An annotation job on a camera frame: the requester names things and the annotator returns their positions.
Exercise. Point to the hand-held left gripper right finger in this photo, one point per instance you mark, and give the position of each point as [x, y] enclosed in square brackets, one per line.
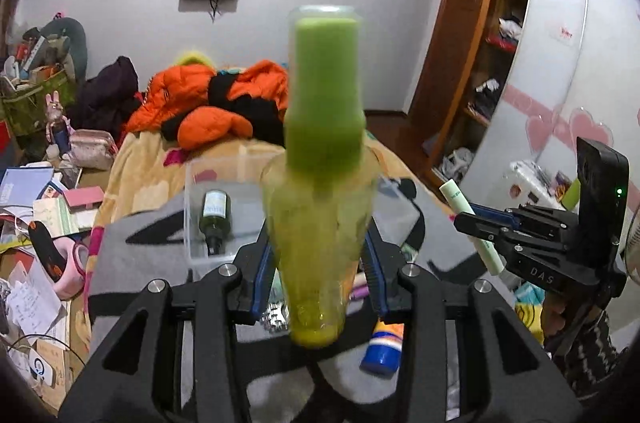
[374, 275]

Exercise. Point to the pink flat box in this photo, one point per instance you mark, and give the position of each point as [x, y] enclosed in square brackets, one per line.
[82, 197]

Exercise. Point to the light green tube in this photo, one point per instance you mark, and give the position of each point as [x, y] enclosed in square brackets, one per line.
[456, 197]

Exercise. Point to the black garment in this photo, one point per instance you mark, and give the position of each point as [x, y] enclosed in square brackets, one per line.
[260, 118]

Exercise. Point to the grey-green neck pillow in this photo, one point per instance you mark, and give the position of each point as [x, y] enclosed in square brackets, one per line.
[70, 35]

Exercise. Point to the green storage bag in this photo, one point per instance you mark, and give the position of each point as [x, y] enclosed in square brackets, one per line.
[35, 103]

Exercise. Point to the dark purple bag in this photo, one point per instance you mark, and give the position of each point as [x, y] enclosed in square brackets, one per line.
[112, 93]

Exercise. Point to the clear plastic box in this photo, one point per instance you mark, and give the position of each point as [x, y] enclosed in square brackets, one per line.
[240, 230]

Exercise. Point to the pink cosmetic pouch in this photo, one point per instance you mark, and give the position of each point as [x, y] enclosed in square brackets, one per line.
[92, 148]

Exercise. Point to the yellow spray bottle green cap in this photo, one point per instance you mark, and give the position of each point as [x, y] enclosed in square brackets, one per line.
[325, 128]

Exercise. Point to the orange puffer jacket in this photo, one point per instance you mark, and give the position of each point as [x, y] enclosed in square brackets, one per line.
[165, 98]

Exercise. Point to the blue white notebook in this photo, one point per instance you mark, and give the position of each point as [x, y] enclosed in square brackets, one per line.
[25, 185]

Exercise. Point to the person's right forearm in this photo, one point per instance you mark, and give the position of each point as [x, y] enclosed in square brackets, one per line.
[590, 353]

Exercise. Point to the pile of papers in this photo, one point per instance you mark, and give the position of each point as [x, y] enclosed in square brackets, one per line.
[30, 303]

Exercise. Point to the orange bottle blue cap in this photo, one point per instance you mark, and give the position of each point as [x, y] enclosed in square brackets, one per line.
[382, 353]

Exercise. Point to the white wardrobe sliding door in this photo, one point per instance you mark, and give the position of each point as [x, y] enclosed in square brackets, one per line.
[565, 68]

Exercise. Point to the grey black patterned blanket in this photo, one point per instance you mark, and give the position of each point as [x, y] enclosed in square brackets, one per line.
[165, 243]

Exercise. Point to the dark green glass bottle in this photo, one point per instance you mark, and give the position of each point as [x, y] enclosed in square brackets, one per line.
[215, 215]

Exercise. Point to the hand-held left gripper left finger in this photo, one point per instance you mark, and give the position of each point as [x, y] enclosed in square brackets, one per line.
[262, 275]

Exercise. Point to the yellow fuzzy cushion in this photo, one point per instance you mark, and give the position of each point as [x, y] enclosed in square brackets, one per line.
[192, 58]

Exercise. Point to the black orange insole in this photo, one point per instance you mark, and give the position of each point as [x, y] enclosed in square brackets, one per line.
[45, 248]

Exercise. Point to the yellow printed blanket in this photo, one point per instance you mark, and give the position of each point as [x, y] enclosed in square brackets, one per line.
[145, 183]

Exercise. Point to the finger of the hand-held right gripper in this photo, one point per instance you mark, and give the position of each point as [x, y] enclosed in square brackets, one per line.
[495, 215]
[475, 228]

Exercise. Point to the wooden wardrobe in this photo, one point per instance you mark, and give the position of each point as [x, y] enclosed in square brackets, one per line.
[450, 53]

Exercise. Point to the white fan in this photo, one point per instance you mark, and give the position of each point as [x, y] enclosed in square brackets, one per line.
[632, 248]

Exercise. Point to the silver blister pack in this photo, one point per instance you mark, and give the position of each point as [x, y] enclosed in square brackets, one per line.
[275, 318]

